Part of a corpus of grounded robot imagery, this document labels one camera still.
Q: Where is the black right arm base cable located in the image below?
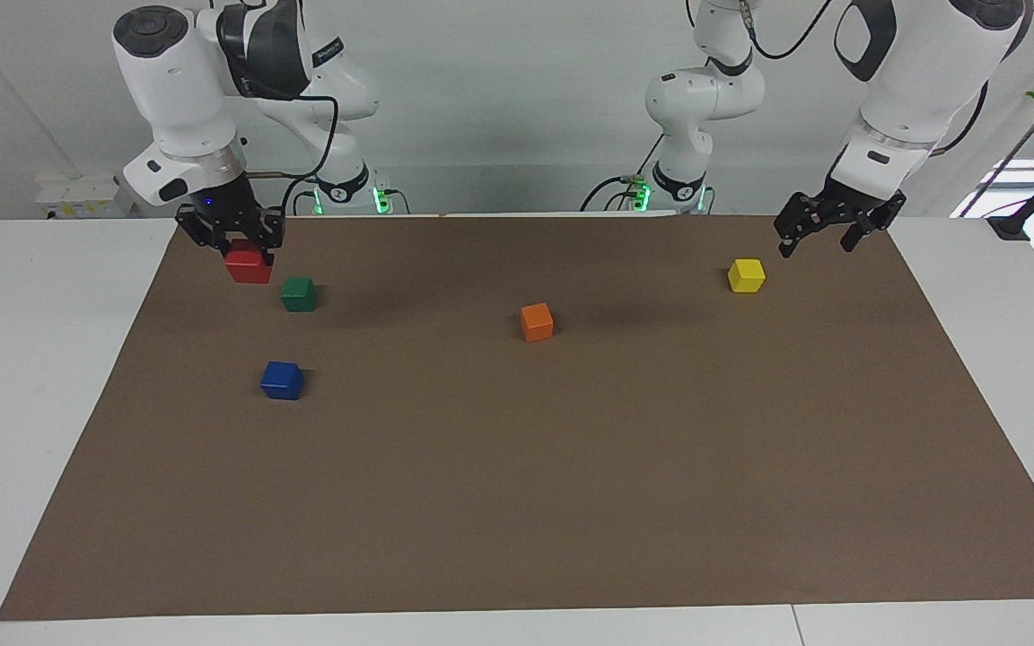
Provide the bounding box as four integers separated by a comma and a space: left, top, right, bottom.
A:
279, 175, 320, 217

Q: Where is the brown paper mat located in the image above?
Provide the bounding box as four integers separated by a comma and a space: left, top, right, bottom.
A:
0, 214, 1034, 622

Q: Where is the black arm base cable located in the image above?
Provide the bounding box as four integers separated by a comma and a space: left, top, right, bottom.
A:
279, 175, 320, 217
580, 174, 653, 214

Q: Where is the black left arm base cable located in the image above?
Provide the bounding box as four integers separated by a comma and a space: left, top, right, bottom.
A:
580, 174, 653, 214

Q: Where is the yellow wooden block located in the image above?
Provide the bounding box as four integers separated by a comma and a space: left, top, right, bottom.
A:
728, 258, 767, 294

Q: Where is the blue wooden block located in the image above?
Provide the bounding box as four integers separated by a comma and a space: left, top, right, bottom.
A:
260, 361, 305, 401

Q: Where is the white wall box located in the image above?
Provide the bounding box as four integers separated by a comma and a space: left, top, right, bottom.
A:
35, 175, 136, 220

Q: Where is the red wooden block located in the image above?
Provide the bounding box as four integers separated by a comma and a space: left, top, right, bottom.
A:
224, 238, 273, 284

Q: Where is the green wooden block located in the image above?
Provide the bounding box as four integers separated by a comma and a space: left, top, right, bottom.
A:
281, 276, 320, 313

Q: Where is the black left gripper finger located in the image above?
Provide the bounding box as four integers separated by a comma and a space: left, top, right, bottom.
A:
840, 211, 888, 253
773, 193, 821, 260

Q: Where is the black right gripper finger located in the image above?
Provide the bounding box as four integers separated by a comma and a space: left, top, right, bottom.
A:
248, 208, 285, 267
176, 208, 227, 254

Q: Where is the orange wooden block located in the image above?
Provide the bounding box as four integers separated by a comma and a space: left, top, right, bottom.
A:
521, 302, 556, 343

